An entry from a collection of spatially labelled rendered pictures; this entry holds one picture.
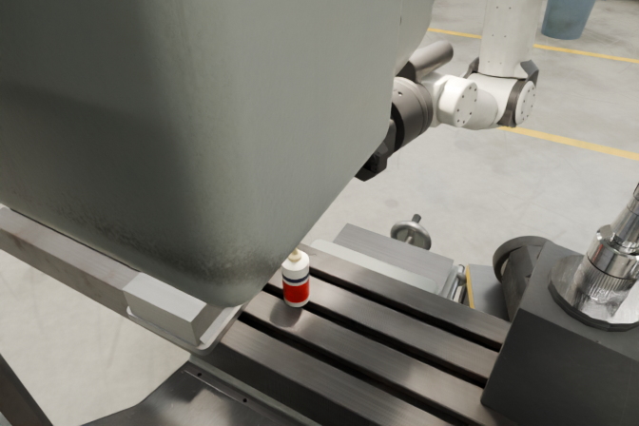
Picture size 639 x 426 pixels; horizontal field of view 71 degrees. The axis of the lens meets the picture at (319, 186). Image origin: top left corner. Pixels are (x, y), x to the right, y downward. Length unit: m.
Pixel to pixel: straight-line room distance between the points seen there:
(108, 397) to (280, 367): 1.26
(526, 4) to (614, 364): 0.58
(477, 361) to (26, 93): 0.61
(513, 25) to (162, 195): 0.77
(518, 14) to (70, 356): 1.82
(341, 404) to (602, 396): 0.28
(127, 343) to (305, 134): 1.80
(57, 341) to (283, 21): 1.97
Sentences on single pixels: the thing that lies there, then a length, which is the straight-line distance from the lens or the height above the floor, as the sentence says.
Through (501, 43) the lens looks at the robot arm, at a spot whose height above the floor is 1.24.
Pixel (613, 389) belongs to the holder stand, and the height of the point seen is 1.10.
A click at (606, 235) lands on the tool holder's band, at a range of 0.50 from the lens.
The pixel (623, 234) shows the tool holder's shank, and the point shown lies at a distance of 0.48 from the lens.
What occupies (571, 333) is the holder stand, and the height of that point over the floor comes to 1.14.
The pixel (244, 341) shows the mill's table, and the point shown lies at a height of 0.96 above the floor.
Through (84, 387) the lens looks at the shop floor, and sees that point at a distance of 1.92.
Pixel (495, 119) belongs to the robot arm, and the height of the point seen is 1.13.
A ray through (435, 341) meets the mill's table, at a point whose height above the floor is 0.96.
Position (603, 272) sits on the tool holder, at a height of 1.20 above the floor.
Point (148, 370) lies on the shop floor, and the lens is 1.87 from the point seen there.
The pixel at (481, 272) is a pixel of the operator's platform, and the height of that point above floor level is 0.40.
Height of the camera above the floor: 1.51
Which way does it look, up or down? 37 degrees down
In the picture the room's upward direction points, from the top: straight up
